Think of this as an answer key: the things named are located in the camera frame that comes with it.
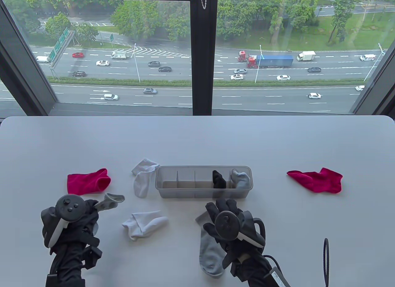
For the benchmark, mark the person's right hand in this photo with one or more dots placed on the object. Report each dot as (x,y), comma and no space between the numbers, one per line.
(243,247)

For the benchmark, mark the person's left hand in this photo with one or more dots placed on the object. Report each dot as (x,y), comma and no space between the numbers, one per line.
(83,231)

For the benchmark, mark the grey sock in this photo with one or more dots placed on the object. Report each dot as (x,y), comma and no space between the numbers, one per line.
(209,253)
(111,200)

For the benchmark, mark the red sock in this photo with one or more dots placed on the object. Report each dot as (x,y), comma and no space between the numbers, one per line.
(318,180)
(86,182)

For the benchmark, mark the white sock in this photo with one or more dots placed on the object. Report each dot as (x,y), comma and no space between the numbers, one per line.
(145,223)
(142,182)

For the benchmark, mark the light blue sock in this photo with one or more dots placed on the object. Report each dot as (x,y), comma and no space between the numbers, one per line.
(240,177)

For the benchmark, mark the black sock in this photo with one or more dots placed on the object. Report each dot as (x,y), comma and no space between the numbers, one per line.
(219,179)

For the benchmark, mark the person's right forearm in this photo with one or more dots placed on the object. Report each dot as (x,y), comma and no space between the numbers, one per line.
(256,271)

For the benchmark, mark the black forearm sensor box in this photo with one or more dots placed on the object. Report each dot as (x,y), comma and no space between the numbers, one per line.
(64,282)
(279,277)

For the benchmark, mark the person's left forearm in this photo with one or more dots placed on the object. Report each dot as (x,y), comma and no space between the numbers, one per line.
(66,262)

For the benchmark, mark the clear plastic divided organizer box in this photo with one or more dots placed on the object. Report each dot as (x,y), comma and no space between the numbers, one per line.
(185,188)

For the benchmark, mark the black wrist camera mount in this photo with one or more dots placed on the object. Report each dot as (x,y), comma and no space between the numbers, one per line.
(231,260)
(92,257)

